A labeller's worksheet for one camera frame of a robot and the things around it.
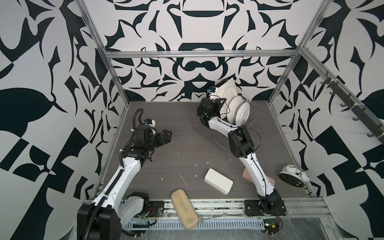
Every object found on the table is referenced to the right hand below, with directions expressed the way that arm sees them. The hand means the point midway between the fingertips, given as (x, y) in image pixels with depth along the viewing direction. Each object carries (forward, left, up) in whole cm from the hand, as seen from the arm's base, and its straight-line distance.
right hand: (225, 98), depth 95 cm
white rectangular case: (-45, +8, -17) cm, 48 cm away
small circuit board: (-64, -15, -21) cm, 69 cm away
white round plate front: (-6, -11, -8) cm, 15 cm away
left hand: (-24, +35, -1) cm, 42 cm away
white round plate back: (-2, -5, -7) cm, 9 cm away
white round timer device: (-45, -29, -11) cm, 54 cm away
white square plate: (+4, 0, +3) cm, 5 cm away
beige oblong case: (-59, +24, -15) cm, 66 cm away
